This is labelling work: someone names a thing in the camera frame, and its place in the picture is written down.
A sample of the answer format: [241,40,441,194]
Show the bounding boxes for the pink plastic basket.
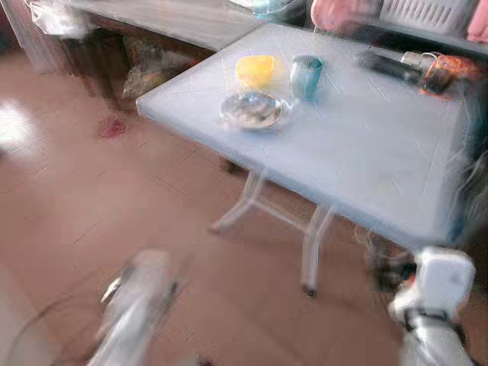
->
[467,4,488,43]

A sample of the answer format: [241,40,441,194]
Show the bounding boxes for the teal ceramic mug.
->
[291,55,324,100]

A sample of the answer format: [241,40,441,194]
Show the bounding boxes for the round steel plate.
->
[220,91,292,130]

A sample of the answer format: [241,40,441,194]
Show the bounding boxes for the white plastic basket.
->
[380,0,477,35]

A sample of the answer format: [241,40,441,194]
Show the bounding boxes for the white power strip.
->
[400,51,437,68]

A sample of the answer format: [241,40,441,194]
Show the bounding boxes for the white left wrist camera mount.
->
[122,249,175,297]

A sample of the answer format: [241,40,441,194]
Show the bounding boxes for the clear plastic bag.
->
[30,0,92,39]

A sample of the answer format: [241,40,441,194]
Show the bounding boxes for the yellow plastic bowl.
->
[235,54,276,89]

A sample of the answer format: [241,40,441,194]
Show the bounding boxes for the orange and black device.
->
[421,55,480,98]

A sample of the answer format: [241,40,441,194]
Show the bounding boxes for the printed shopping bag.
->
[122,38,203,98]

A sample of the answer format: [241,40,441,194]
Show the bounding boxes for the grey wood grain counter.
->
[69,0,264,53]

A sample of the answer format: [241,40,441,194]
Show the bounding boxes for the red cloth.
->
[98,117,127,140]

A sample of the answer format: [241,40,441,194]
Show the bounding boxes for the white plastic folding table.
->
[136,23,488,298]

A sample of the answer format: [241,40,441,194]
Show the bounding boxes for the dark furniture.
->
[457,72,488,252]

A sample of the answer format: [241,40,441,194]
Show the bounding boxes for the pink round plastic item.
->
[311,0,378,31]

